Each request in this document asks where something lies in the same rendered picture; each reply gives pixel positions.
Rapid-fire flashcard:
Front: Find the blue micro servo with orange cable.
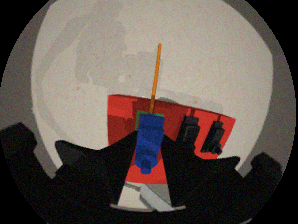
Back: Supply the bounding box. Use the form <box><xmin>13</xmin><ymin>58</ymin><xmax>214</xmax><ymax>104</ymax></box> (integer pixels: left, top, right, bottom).
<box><xmin>134</xmin><ymin>43</ymin><xmax>165</xmax><ymax>175</ymax></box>

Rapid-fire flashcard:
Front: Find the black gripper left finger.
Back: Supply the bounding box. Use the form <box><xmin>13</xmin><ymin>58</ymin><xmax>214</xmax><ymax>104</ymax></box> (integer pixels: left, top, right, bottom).
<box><xmin>53</xmin><ymin>131</ymin><xmax>138</xmax><ymax>205</ymax></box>

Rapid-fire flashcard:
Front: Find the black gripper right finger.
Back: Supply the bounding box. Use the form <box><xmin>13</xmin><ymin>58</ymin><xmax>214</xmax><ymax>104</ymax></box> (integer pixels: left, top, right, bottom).
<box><xmin>161</xmin><ymin>135</ymin><xmax>241</xmax><ymax>208</ymax></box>

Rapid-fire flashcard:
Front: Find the red rectangular plate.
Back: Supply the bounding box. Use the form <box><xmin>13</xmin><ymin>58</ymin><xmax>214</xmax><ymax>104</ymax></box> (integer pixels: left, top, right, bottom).
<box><xmin>106</xmin><ymin>93</ymin><xmax>237</xmax><ymax>185</ymax></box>

